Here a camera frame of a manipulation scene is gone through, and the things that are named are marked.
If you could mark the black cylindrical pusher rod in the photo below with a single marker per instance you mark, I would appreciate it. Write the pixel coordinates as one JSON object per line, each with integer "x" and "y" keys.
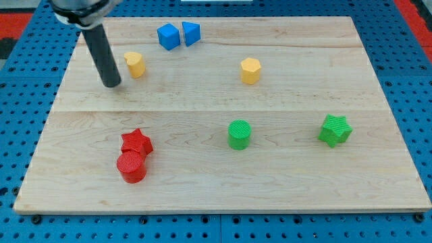
{"x": 100, "y": 50}

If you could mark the yellow heart block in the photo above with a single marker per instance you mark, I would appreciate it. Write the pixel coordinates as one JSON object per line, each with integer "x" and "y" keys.
{"x": 135, "y": 64}

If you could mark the yellow hexagon block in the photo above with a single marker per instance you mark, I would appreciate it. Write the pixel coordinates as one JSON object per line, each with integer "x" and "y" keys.
{"x": 250, "y": 70}

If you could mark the blue cube block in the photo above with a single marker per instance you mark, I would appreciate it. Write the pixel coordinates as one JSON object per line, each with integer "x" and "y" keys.
{"x": 169, "y": 36}

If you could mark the blue triangle block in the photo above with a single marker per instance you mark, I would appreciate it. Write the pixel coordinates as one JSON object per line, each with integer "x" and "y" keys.
{"x": 191, "y": 33}

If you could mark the red star block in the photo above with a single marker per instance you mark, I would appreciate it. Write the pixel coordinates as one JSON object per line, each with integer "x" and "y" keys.
{"x": 137, "y": 142}

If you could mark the red cylinder block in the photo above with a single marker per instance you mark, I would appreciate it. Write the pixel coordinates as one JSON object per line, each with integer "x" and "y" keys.
{"x": 131, "y": 166}

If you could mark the wooden board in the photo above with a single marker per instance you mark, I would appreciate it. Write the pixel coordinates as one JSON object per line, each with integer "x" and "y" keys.
{"x": 185, "y": 101}

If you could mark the green cylinder block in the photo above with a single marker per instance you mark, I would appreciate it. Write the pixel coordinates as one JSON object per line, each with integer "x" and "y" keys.
{"x": 239, "y": 132}

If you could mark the green star block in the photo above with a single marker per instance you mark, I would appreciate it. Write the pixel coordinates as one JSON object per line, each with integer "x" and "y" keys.
{"x": 335, "y": 130}

